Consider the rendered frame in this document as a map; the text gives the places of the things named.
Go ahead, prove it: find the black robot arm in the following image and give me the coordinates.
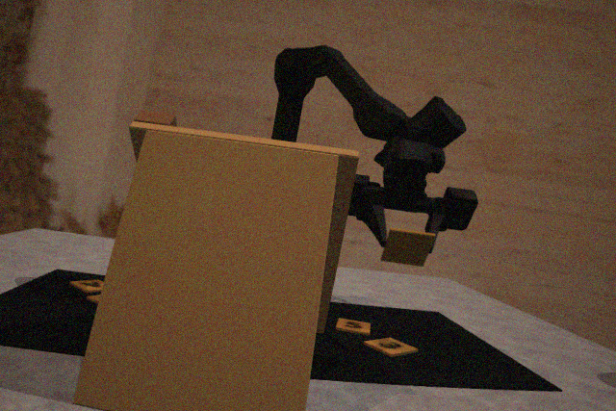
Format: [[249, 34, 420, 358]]
[[271, 45, 466, 184]]

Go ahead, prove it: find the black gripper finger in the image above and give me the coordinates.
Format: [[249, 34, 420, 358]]
[[425, 197, 457, 253], [356, 187, 387, 248]]

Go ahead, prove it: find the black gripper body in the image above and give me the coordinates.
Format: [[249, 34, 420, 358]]
[[348, 174, 478, 231]]

